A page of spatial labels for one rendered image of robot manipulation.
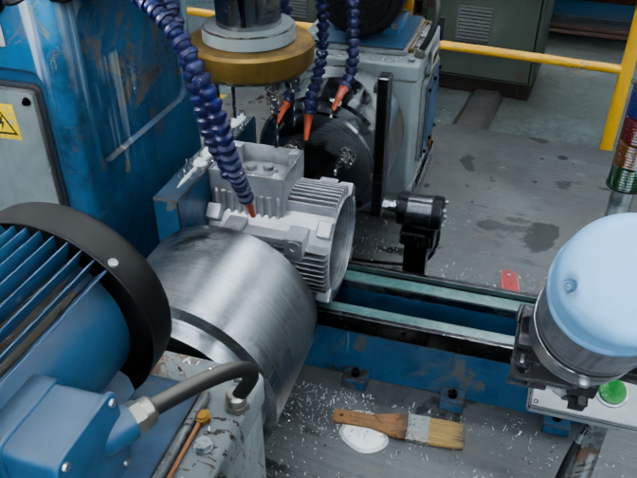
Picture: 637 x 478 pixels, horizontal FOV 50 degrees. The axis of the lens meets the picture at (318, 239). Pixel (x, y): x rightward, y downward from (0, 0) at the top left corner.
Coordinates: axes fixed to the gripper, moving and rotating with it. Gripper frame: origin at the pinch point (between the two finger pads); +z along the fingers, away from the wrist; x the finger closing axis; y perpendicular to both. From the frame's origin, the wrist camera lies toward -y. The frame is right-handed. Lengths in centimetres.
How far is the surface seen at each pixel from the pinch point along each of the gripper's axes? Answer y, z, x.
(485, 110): 25, 268, -195
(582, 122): -28, 275, -198
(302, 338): 31.2, 1.9, 1.4
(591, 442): -4.9, 10.5, 5.1
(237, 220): 48, 13, -16
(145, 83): 66, 5, -33
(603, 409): -4.3, 2.3, 2.2
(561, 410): 0.0, 2.3, 3.3
